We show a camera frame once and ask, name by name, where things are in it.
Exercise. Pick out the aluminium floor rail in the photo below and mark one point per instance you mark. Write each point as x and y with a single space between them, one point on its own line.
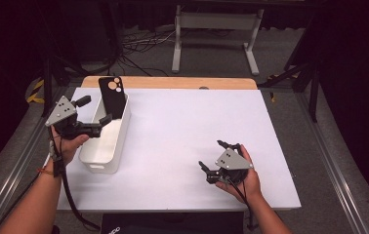
332 162
13 175

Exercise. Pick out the person's left hand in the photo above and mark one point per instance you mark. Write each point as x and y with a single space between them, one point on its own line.
65 148

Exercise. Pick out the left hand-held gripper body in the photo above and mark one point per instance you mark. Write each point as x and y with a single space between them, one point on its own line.
62 112

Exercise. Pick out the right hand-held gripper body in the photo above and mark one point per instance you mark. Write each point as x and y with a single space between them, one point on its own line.
233 161

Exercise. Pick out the white plastic storage bin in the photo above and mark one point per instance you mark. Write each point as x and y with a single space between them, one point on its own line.
102 152

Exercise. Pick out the black flat device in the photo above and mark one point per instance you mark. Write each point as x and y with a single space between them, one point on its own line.
172 222

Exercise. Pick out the desk with white frame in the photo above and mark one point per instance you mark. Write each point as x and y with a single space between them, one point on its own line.
216 21

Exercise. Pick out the person's right hand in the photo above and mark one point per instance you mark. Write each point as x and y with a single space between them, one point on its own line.
254 187

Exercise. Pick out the black tripod stand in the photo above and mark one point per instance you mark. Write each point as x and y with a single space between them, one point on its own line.
306 71
52 71

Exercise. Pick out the yellow floor tape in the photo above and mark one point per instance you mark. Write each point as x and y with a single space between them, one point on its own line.
35 92

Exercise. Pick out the white table mat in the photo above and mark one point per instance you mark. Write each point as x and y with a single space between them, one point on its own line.
172 139

